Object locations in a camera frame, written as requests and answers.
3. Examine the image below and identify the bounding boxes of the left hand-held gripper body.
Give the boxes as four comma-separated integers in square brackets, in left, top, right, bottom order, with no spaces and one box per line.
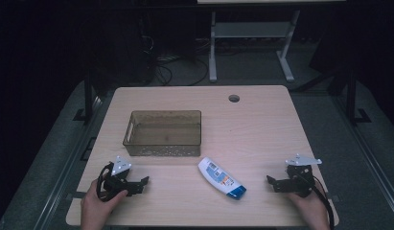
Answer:
[100,155,133,202]

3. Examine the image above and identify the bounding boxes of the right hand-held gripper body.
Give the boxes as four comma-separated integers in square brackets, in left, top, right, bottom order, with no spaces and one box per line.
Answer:
[285,153,323,198]

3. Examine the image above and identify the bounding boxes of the white bottle with blue cap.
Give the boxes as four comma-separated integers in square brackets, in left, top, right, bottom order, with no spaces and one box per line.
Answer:
[197,156,247,201]

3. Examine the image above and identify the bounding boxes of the translucent brown plastic basket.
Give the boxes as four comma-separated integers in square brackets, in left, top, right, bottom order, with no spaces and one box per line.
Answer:
[122,109,202,157]

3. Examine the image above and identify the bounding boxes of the person's right hand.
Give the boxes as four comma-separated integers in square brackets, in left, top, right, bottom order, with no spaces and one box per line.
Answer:
[287,189,332,230]

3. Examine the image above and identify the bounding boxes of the person's left hand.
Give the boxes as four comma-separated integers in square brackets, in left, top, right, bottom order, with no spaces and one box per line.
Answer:
[80,179,129,230]

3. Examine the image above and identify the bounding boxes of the black metal stand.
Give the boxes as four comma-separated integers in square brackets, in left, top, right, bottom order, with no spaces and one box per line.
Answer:
[73,71,98,125]
[344,68,373,127]

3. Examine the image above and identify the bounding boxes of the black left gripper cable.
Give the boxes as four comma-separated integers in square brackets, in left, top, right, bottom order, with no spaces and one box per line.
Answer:
[96,162,115,203]

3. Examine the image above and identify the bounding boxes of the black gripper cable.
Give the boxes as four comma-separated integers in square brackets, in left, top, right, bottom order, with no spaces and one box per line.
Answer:
[96,162,115,203]
[311,173,336,230]

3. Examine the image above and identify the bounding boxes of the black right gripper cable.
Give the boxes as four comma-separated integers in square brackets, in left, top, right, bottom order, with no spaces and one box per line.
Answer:
[311,173,336,230]

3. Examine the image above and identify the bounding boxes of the metal frame rail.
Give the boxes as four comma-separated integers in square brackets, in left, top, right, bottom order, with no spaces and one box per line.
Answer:
[33,95,104,230]
[331,95,394,221]

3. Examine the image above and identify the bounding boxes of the black cables on floor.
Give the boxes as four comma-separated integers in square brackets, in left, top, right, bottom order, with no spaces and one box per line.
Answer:
[151,54,210,87]

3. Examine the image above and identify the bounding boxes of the white metal desk frame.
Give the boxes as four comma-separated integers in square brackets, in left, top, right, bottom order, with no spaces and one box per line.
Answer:
[208,9,302,83]

